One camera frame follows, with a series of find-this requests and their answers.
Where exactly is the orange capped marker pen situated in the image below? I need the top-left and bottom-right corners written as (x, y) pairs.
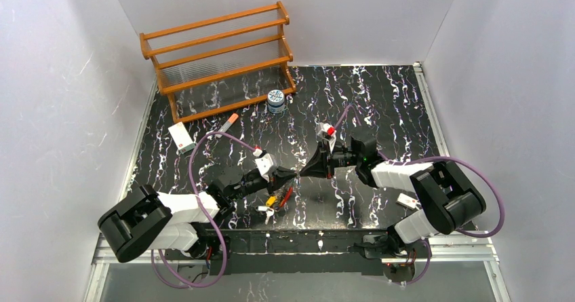
top-left (216, 113), bottom-right (239, 138)

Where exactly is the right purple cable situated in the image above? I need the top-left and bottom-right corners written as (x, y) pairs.
top-left (330, 104), bottom-right (507, 286)

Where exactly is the purple cable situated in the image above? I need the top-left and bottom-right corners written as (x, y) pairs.
top-left (330, 104), bottom-right (507, 286)
top-left (150, 132), bottom-right (264, 290)

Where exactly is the orange wooden shelf rack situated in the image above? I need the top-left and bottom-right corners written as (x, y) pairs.
top-left (139, 1), bottom-right (298, 123)

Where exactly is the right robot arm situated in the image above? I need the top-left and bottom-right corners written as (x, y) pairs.
top-left (300, 124), bottom-right (486, 252)

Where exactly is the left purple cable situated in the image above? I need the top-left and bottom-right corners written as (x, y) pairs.
top-left (150, 132), bottom-right (264, 290)

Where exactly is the white card box right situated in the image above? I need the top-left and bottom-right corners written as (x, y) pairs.
top-left (396, 193), bottom-right (419, 210)

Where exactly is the white card box left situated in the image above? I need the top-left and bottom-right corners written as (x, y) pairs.
top-left (168, 122), bottom-right (196, 154)

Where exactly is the white card box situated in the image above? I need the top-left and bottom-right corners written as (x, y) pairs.
top-left (168, 122), bottom-right (196, 154)
top-left (396, 193), bottom-right (419, 210)

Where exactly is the red handled keyring with keys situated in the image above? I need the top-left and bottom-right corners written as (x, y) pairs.
top-left (256, 184), bottom-right (294, 225)

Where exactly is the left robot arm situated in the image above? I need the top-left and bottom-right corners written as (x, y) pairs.
top-left (97, 166), bottom-right (297, 263)

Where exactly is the small blue patterned tin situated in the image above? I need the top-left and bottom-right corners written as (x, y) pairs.
top-left (266, 90), bottom-right (285, 114)

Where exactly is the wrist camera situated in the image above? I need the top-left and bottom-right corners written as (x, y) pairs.
top-left (253, 147), bottom-right (278, 182)
top-left (316, 122), bottom-right (336, 154)

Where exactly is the aluminium frame rail front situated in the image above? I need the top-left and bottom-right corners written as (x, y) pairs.
top-left (92, 230), bottom-right (500, 265)

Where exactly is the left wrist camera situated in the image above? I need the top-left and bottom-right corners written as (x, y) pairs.
top-left (253, 147), bottom-right (278, 182)

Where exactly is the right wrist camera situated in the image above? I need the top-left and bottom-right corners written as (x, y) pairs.
top-left (316, 122), bottom-right (336, 154)

